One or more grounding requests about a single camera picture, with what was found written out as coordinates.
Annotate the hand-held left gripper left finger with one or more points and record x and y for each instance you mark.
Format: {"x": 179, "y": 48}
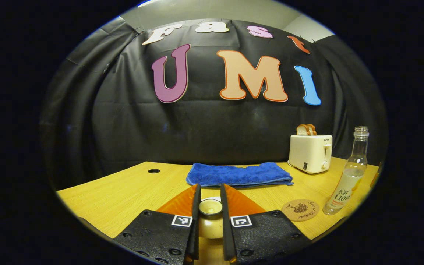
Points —
{"x": 196, "y": 235}

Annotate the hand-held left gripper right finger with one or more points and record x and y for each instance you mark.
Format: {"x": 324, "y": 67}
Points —
{"x": 226, "y": 235}

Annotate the beige teacup lid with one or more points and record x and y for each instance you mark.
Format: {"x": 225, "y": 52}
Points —
{"x": 210, "y": 208}

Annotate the round cork coaster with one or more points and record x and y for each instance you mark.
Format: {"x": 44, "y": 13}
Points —
{"x": 300, "y": 210}

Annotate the clear glass water bottle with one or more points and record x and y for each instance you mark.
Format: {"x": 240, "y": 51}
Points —
{"x": 346, "y": 187}

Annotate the blue folded towel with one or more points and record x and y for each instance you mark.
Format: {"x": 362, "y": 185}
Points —
{"x": 237, "y": 175}

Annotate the cream white toaster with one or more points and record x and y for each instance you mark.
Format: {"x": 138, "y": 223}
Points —
{"x": 307, "y": 152}

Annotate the bread slice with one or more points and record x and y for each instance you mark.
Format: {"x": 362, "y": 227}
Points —
{"x": 301, "y": 130}
{"x": 312, "y": 129}

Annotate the black backdrop cloth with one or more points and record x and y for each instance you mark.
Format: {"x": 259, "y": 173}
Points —
{"x": 123, "y": 121}

